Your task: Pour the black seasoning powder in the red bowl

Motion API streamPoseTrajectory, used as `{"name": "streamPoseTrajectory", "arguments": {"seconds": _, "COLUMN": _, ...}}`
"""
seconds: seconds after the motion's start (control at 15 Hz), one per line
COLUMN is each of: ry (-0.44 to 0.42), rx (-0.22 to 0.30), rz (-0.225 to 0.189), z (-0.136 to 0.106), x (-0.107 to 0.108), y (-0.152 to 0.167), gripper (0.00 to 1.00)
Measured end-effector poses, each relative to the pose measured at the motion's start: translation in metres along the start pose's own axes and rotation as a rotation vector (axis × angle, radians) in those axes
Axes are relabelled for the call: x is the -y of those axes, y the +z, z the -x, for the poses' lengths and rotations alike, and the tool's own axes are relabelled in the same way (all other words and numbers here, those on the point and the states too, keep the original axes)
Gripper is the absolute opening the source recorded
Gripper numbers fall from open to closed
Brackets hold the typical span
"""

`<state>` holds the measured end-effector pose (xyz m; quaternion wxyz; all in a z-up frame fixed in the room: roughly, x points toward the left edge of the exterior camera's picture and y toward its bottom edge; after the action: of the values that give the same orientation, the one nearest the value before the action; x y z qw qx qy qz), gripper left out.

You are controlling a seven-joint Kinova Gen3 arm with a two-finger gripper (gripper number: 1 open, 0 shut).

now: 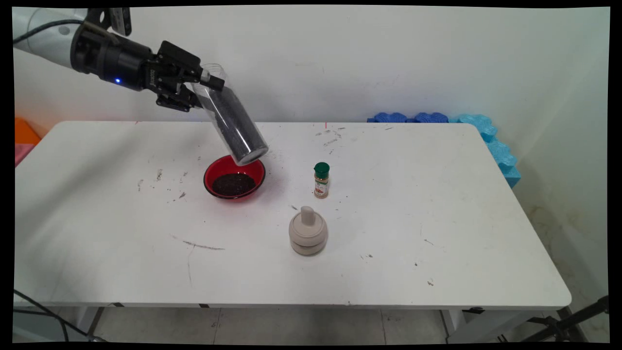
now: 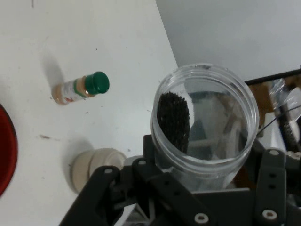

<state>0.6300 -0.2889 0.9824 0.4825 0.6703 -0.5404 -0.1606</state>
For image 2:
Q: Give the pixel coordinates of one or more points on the red bowl with black seeds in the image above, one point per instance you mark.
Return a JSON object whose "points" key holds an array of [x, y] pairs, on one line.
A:
{"points": [[7, 150]]}

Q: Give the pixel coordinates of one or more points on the clear jar with black seeds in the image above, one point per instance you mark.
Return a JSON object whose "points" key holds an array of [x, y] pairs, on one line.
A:
{"points": [[207, 169]]}

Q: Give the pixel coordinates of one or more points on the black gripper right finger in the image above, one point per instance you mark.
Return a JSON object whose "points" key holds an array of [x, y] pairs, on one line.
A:
{"points": [[270, 188]]}

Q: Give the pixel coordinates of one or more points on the black frame bar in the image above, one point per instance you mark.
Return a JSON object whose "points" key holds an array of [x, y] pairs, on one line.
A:
{"points": [[270, 77]]}

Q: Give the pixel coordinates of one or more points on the spice bottle with green cap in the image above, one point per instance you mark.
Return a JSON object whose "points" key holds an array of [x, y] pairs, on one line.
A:
{"points": [[77, 90]]}

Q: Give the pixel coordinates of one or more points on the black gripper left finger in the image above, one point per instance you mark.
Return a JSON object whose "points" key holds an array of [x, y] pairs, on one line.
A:
{"points": [[164, 188]]}

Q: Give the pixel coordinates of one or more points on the beige ceramic lidded pot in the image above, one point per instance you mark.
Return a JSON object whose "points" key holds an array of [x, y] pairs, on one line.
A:
{"points": [[94, 162]]}

